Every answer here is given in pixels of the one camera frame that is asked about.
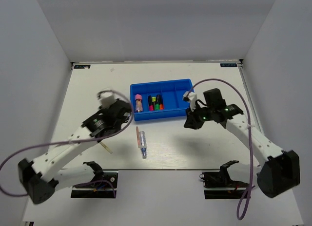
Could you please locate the right corner label sticker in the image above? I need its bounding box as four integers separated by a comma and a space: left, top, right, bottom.
220, 63, 237, 68

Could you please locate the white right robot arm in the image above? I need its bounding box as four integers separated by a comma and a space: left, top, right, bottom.
183, 88, 300, 198

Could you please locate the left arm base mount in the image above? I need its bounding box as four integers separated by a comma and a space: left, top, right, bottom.
71, 170, 118, 199

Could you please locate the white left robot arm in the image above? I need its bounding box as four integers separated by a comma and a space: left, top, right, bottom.
18, 99, 132, 205

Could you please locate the tan pencil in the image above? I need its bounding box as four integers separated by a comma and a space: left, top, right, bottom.
136, 126, 140, 149

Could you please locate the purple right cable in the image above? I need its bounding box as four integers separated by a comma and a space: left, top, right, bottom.
186, 78, 256, 221

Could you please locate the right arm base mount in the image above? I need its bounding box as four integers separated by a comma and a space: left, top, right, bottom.
199, 160, 249, 200

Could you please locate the pink cap black highlighter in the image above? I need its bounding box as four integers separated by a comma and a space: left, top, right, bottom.
148, 95, 154, 111

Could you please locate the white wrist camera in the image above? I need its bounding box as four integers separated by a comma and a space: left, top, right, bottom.
97, 90, 115, 108
183, 91, 197, 112

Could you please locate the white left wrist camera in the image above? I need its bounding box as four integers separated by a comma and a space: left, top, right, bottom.
97, 90, 115, 108

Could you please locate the crayon bottle pink cap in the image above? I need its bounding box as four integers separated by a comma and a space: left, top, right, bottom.
135, 94, 143, 113

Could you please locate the left corner label sticker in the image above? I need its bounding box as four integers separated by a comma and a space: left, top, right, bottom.
74, 65, 91, 69

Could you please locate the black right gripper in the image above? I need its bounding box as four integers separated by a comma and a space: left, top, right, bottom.
183, 103, 214, 130

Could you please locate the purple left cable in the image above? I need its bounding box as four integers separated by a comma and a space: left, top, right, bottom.
0, 89, 134, 196

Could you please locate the purple cable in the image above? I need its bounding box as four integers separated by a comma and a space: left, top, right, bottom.
0, 89, 134, 196
186, 78, 256, 221

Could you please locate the orange cap black highlighter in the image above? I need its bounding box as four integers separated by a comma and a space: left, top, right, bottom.
156, 94, 164, 110

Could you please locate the pale yellow pen tube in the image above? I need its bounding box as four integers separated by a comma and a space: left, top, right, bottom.
100, 142, 113, 154

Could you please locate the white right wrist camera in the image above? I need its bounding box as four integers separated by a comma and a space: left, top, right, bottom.
183, 91, 197, 112

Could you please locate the corner label sticker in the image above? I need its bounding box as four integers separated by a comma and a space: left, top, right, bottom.
74, 65, 91, 69
220, 63, 237, 68

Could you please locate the blue divided plastic bin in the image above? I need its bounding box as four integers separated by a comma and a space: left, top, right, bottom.
130, 79, 193, 121

